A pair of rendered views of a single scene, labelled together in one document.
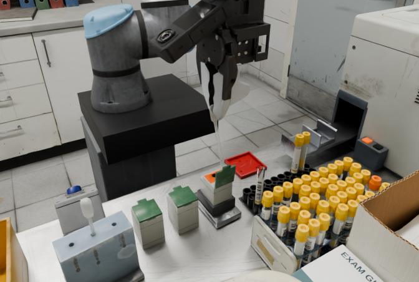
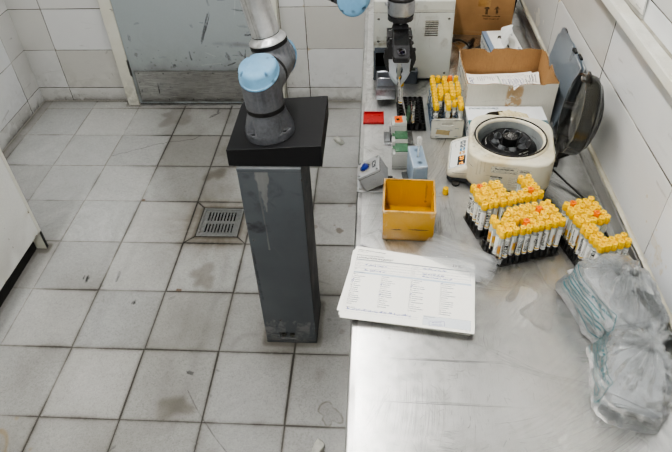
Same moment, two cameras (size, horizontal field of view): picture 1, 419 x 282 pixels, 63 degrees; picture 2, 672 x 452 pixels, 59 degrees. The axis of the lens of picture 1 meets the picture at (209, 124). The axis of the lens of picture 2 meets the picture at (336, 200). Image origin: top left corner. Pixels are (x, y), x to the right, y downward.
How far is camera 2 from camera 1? 1.52 m
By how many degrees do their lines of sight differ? 45
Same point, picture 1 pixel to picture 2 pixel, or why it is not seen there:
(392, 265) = (487, 97)
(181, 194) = (400, 134)
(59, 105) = not seen: outside the picture
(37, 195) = (38, 386)
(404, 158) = (427, 67)
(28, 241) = (368, 205)
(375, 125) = not seen: hidden behind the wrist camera
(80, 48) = not seen: outside the picture
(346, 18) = not seen: outside the picture
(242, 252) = (432, 142)
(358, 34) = (379, 10)
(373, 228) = (477, 88)
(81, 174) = (50, 330)
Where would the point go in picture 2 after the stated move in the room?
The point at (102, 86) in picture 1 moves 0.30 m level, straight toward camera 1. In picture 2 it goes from (277, 121) to (378, 132)
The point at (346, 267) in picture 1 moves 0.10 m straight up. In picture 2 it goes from (475, 110) to (479, 82)
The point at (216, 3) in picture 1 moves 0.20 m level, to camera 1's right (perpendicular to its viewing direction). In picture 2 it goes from (405, 28) to (437, 2)
